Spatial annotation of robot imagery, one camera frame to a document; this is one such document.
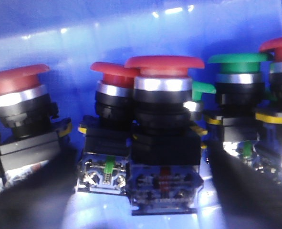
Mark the red push button left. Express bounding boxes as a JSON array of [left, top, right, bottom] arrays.
[[0, 64, 72, 193]]

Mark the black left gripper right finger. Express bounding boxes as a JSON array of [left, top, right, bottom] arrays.
[[206, 141, 282, 229]]

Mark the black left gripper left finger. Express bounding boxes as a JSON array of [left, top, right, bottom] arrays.
[[0, 146, 77, 229]]

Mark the red push button raised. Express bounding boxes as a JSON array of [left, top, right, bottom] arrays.
[[125, 55, 204, 216]]

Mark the green push button right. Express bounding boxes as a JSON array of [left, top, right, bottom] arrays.
[[204, 53, 272, 165]]

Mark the blue crate with buttons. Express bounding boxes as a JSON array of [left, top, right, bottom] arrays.
[[0, 0, 282, 229]]

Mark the green push button hidden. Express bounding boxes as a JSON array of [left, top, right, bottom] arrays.
[[183, 81, 216, 121]]

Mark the red push button middle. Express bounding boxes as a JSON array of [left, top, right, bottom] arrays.
[[77, 62, 139, 196]]

